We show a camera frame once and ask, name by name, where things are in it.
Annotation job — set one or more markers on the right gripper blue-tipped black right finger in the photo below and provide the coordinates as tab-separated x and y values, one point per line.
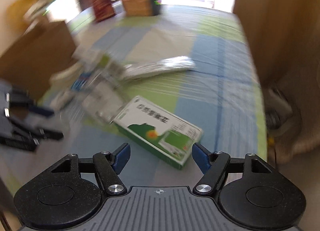
245	193

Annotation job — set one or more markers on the orange black food bowl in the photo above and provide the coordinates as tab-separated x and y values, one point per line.
142	7

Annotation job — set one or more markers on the green white spray box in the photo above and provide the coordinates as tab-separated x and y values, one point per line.
160	132

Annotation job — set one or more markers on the dark red gift bag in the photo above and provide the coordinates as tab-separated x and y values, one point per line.
102	9

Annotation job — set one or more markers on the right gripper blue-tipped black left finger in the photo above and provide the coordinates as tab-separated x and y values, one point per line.
72	190

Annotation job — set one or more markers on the brown cardboard box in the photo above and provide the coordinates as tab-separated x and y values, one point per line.
36	56

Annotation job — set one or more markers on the white green medicine box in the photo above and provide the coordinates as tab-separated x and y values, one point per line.
102	64

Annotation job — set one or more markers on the remote control in plastic bag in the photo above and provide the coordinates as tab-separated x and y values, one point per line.
163	66

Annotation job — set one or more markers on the wire rack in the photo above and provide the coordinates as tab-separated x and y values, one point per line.
102	97

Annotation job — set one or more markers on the blue white tissue pack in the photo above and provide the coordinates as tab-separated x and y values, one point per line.
81	81

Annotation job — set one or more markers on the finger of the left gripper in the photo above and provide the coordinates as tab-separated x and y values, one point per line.
28	138
20	99

